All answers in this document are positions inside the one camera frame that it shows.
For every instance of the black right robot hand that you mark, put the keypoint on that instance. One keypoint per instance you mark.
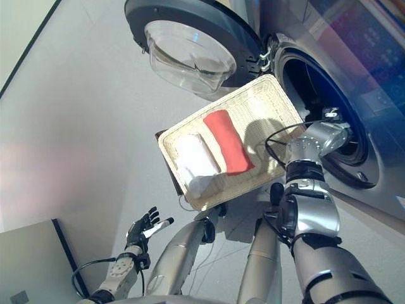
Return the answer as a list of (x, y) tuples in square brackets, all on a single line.
[(340, 136)]

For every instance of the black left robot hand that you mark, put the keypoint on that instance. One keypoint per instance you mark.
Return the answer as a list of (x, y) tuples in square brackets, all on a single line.
[(142, 228)]

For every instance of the white cloth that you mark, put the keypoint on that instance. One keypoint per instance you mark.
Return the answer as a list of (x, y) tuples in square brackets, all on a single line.
[(196, 158)]

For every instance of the red cloth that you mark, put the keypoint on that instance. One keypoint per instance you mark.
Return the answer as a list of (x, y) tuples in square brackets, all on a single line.
[(228, 142)]

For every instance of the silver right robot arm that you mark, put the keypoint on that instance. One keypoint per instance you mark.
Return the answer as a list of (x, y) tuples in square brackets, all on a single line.
[(316, 215)]

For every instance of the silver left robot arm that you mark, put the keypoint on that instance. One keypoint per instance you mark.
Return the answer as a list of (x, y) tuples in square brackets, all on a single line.
[(120, 275)]

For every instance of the grey front-load washing machine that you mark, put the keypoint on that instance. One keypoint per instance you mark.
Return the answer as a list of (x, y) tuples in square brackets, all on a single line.
[(364, 111)]

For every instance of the brown wooden stool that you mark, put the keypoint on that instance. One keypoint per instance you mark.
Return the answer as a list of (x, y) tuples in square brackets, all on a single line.
[(175, 187)]

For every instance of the white wicker basket tray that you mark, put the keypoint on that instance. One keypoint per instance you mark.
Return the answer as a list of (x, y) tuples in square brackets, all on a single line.
[(272, 101)]

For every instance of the grey cabinet with black edge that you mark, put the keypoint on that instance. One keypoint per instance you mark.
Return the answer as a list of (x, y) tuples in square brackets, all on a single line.
[(31, 253)]

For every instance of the silver right robot leg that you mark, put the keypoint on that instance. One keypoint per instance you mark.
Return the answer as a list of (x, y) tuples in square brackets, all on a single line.
[(261, 253)]

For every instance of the round glass washer door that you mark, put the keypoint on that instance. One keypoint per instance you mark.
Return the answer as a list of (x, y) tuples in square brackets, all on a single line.
[(190, 47)]

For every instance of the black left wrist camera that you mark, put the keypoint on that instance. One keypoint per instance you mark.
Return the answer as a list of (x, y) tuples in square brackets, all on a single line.
[(143, 260)]

